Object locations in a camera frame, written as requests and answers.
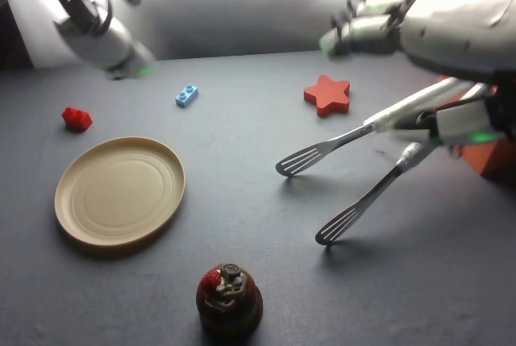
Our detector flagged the red star block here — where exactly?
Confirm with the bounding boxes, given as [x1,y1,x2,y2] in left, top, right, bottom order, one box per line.
[303,74,351,119]

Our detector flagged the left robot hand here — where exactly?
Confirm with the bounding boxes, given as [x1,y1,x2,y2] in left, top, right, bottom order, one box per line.
[56,0,157,81]

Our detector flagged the red toy brick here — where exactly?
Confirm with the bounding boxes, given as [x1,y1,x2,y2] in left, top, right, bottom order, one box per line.
[61,106,94,132]

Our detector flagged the orange foam block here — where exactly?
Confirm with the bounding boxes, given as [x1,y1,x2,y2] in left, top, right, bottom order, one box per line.
[437,74,516,180]

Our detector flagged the chocolate toy cake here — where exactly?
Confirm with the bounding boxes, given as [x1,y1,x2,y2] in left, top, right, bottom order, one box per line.
[196,263,264,337]

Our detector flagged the light blue toy brick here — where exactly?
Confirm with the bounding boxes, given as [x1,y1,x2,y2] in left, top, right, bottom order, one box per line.
[174,84,200,108]

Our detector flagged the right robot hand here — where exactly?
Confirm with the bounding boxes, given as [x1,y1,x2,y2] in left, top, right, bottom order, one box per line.
[318,0,516,158]

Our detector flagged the beige round plate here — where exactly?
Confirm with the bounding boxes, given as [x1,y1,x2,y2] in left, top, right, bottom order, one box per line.
[54,136,186,258]

